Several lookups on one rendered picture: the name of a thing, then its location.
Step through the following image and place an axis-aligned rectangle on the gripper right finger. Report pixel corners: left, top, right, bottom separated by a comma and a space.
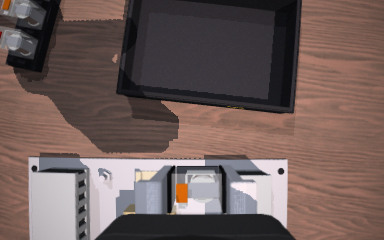
219, 165, 257, 214

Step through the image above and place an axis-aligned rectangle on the grey mounting plate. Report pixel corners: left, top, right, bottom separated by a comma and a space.
29, 157, 288, 240

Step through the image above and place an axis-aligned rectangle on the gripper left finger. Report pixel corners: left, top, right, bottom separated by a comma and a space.
135, 165, 176, 214

